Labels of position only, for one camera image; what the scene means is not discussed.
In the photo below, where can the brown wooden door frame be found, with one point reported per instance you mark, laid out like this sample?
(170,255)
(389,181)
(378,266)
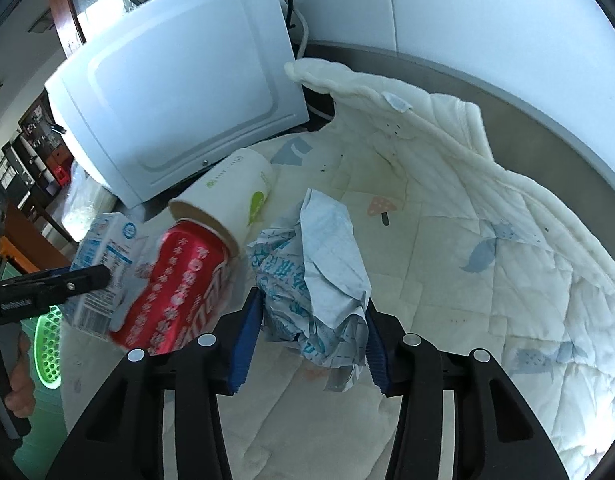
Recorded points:
(67,15)

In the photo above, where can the person's left hand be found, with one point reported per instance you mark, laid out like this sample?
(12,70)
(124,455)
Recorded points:
(21,390)

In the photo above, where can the blue white milk carton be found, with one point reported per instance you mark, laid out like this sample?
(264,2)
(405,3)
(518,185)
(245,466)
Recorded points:
(102,240)

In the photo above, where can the white microwave oven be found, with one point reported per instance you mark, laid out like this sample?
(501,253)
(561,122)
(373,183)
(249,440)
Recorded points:
(177,85)

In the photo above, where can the red plastic stool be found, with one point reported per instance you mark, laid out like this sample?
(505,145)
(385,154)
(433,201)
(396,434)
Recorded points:
(61,175)

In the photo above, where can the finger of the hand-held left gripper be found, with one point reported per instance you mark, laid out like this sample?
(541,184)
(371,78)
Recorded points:
(55,273)
(87,280)

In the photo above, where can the dark wooden shelf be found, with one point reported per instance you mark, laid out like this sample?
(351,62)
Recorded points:
(27,160)

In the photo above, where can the green plastic mesh basket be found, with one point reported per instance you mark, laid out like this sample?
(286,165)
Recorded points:
(47,350)

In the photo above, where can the ceiling vent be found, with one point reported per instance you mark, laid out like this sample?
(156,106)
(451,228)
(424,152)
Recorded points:
(41,21)

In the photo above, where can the plastic bag of white grains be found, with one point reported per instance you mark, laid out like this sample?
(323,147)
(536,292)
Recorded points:
(82,205)

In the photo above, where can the white paper cup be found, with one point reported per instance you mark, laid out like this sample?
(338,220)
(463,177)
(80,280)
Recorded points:
(227,195)

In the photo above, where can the blue white wrapper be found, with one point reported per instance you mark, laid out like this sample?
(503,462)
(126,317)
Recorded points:
(317,280)

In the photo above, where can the cream quilted blanket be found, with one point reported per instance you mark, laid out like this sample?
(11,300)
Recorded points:
(462,310)

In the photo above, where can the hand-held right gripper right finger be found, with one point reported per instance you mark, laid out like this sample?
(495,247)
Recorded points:
(375,355)

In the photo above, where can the red drink can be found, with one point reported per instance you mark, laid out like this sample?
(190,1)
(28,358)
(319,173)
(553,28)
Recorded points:
(177,290)

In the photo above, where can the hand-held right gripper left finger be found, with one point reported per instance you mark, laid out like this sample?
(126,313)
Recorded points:
(247,340)

